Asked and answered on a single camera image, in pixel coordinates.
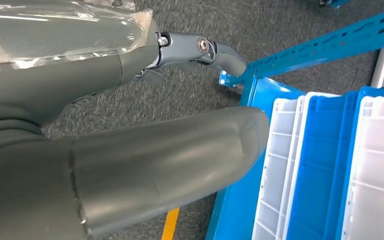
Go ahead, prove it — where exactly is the yellow floor tape square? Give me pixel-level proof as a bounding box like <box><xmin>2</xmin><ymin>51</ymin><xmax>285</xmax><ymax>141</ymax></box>
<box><xmin>161</xmin><ymin>207</ymin><xmax>181</xmax><ymax>240</ymax></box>

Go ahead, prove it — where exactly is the blue metal shelf rack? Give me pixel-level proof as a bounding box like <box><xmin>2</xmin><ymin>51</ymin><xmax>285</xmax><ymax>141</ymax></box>
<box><xmin>205</xmin><ymin>4</ymin><xmax>384</xmax><ymax>240</ymax></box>
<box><xmin>318</xmin><ymin>0</ymin><xmax>350</xmax><ymax>9</ymax></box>

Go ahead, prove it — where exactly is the blue plastic storage bin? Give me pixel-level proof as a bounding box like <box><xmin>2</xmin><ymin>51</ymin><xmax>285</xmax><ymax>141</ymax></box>
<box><xmin>284</xmin><ymin>86</ymin><xmax>384</xmax><ymax>240</ymax></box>

